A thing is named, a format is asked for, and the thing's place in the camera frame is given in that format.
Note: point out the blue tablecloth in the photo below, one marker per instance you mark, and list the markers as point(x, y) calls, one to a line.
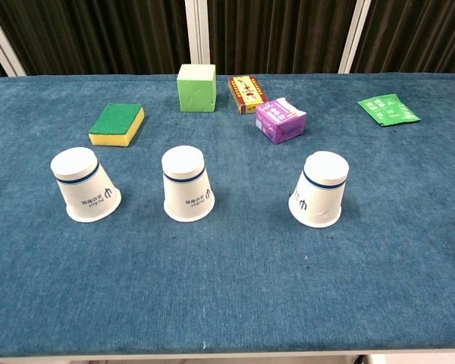
point(227, 273)

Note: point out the white paper cup blue band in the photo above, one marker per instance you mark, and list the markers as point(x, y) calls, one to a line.
point(84, 189)
point(187, 189)
point(318, 197)

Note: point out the light green foam cube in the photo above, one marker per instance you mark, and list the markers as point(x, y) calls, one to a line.
point(197, 91)

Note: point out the green printed sachet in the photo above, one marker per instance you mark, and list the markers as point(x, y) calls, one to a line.
point(387, 110)

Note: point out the green and yellow sponge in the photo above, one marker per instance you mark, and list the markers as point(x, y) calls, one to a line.
point(115, 123)

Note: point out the purple tissue packet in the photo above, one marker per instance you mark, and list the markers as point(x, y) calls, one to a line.
point(282, 123)

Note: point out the white frame post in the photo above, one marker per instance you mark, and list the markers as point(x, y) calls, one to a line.
point(197, 34)
point(356, 34)
point(4, 41)

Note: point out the red and yellow carton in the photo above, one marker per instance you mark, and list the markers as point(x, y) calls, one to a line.
point(246, 91)

